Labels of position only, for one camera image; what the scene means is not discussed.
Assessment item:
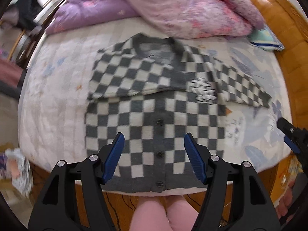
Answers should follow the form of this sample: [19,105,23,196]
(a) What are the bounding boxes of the pink floral quilt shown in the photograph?
[126,0,265,39]

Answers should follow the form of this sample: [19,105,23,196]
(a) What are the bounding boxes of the pile of clothes on floor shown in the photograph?
[1,149,33,198]

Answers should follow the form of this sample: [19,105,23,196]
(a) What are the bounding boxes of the purple floral quilt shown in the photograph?
[45,0,139,34]

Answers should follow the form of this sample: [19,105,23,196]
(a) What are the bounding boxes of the wooden headboard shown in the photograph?
[244,0,308,131]

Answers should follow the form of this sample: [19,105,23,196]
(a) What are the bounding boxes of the teal pillow with blue trim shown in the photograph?
[248,24,285,51]

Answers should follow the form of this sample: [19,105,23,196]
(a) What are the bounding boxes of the maroon cloth at left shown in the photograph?
[0,59,26,88]

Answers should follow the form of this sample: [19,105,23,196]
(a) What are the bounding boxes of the grey white checkered cardigan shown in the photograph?
[85,33,270,194]

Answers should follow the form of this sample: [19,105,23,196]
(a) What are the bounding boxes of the pink trouser legs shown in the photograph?
[129,195,199,231]

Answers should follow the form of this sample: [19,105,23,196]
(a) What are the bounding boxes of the white fleece bed blanket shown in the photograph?
[18,16,293,197]

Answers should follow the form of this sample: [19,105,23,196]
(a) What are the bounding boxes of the person's right hand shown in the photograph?
[275,180,295,219]

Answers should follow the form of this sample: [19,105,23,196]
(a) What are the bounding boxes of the wooden bed frame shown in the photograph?
[30,153,301,231]

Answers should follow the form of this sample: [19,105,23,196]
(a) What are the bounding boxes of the dark clothes on chair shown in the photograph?
[1,0,43,35]

